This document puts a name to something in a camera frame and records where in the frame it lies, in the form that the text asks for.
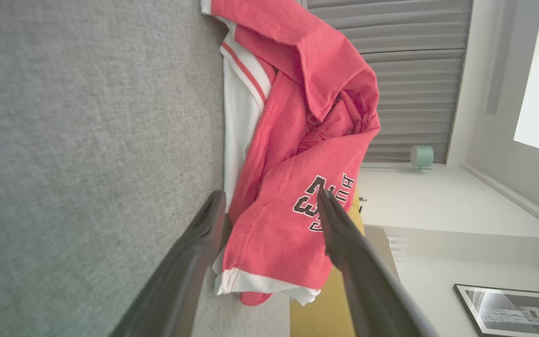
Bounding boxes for yellow armchair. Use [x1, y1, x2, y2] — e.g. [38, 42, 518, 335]
[290, 186, 368, 337]

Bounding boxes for black framed picture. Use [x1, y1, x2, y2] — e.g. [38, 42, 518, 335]
[453, 283, 539, 337]

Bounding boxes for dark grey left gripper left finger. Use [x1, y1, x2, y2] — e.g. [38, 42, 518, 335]
[109, 190, 227, 337]

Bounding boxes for grey pleated curtain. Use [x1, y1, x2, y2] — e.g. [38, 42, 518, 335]
[298, 0, 474, 164]

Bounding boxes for grey fabric sofa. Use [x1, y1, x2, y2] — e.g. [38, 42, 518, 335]
[0, 0, 291, 337]

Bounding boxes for red shorts white trim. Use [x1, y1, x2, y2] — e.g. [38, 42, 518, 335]
[212, 84, 381, 307]

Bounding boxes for red jersey shirt white sleeves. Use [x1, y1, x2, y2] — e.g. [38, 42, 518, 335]
[201, 0, 381, 211]

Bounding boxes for mint green table lamp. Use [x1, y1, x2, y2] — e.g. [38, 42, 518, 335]
[410, 145, 435, 172]

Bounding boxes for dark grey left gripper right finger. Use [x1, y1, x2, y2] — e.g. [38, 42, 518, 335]
[316, 189, 439, 337]

